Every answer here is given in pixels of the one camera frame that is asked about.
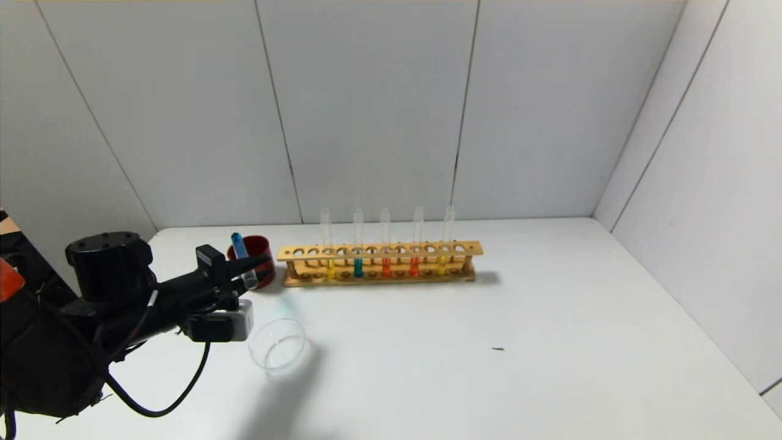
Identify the test tube with teal pigment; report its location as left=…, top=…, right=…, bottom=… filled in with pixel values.
left=353, top=208, right=365, bottom=279

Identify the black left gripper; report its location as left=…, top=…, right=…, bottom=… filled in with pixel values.
left=159, top=244, right=275, bottom=309

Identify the red cup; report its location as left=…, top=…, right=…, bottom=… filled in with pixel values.
left=228, top=236, right=277, bottom=290

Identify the test tube with blue pigment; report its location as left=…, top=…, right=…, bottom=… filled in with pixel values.
left=231, top=232, right=259, bottom=290

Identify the test tube with orange pigment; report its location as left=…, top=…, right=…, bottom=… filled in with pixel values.
left=380, top=207, right=393, bottom=277
left=411, top=206, right=425, bottom=277

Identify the small glass beaker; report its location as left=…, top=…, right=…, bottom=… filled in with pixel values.
left=248, top=318, right=313, bottom=383

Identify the wooden test tube rack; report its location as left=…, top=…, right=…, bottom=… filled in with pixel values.
left=278, top=241, right=483, bottom=288

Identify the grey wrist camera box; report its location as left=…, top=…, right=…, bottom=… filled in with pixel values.
left=183, top=298, right=254, bottom=343

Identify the orange robot shell panel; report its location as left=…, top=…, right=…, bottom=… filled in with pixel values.
left=0, top=257, right=26, bottom=303

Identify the test tube with yellow pigment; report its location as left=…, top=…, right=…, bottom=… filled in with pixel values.
left=320, top=209, right=336, bottom=281
left=437, top=206, right=456, bottom=276

